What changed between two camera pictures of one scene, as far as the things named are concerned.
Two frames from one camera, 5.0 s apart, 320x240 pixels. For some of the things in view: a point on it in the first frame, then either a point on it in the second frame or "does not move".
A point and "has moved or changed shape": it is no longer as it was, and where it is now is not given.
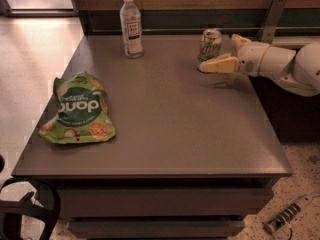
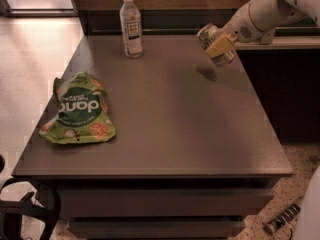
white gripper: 250,60 to 237,29
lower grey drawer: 155,228 does not move
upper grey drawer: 162,202 does not move
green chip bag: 82,115 does not move
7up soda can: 210,45 has moved or changed shape
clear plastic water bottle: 130,17 does not move
